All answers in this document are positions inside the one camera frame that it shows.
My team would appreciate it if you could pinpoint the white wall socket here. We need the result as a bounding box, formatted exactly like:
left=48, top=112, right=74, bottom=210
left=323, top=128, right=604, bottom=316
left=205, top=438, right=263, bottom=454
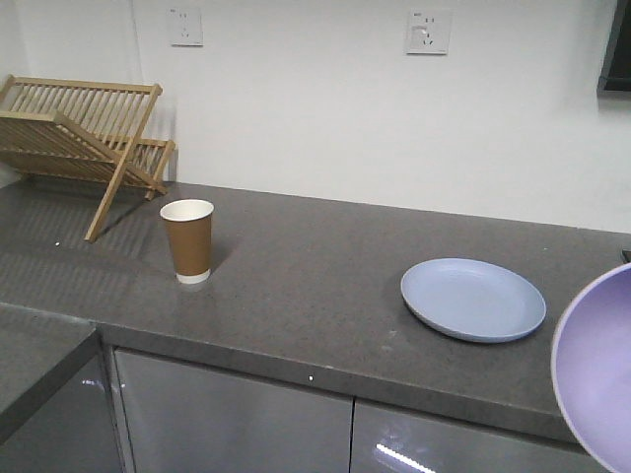
left=168, top=7, right=203, bottom=47
left=404, top=9, right=453, bottom=55

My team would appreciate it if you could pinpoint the wooden dish rack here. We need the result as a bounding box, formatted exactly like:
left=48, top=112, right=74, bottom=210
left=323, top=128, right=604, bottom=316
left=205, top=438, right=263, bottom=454
left=1, top=75, right=175, bottom=242

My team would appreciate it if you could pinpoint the grey cabinet door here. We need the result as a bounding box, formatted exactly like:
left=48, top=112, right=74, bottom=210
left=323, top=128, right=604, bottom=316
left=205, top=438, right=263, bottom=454
left=115, top=350, right=352, bottom=472
left=351, top=401, right=603, bottom=472

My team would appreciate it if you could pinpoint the grey middle cabinet door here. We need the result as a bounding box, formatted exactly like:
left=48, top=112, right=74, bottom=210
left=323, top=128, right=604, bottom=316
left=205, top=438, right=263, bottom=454
left=351, top=401, right=603, bottom=472

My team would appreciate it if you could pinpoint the blue plastic plate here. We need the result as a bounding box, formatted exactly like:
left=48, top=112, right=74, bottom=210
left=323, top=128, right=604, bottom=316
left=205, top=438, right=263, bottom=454
left=400, top=258, right=546, bottom=343

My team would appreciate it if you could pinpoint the brown paper cup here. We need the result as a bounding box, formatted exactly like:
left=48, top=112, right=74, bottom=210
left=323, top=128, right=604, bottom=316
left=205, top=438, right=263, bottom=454
left=160, top=199, right=214, bottom=285

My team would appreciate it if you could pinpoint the right white wall socket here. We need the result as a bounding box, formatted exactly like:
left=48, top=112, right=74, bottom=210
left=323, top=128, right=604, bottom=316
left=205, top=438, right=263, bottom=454
left=404, top=9, right=453, bottom=55

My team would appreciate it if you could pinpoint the left white wall socket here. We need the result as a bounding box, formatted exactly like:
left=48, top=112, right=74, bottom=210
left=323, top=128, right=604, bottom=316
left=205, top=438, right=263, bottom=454
left=168, top=7, right=203, bottom=47

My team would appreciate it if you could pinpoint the purple plastic bowl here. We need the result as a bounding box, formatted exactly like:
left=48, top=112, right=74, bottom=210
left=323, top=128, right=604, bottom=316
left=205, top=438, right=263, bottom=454
left=550, top=264, right=630, bottom=472

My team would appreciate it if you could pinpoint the grey left cabinet door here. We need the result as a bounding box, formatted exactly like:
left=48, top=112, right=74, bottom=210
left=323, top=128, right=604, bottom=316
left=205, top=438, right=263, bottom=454
left=115, top=350, right=352, bottom=472

